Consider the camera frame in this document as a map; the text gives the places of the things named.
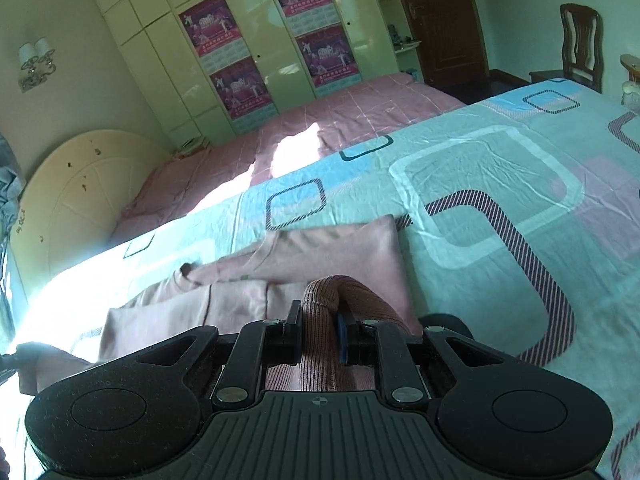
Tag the wall lamp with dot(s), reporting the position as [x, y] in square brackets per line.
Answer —
[36, 62]

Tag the corner shelf unit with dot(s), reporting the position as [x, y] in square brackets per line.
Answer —
[400, 25]

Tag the bed with blue patterned sheet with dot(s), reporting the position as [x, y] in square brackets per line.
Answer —
[490, 200]

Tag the cream rounded headboard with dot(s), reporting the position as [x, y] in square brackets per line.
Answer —
[75, 180]

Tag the dark wooden chair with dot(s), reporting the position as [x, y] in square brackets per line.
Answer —
[580, 42]

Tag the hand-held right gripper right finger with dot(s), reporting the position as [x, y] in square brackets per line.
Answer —
[342, 340]

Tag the small white object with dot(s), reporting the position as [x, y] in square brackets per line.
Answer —
[631, 92]

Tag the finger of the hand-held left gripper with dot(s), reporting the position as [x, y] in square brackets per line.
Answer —
[10, 362]

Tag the grey-blue curtain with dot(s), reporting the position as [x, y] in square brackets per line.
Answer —
[7, 190]

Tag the pale green wardrobe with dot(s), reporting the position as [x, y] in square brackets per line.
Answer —
[150, 70]

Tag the pink sweater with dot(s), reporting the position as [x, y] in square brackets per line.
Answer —
[350, 250]

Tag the dark brown wooden door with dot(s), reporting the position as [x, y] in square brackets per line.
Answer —
[440, 20]

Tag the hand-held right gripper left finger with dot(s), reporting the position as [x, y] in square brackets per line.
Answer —
[296, 330]

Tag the pink checked bedspread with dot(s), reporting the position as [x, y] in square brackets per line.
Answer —
[310, 130]

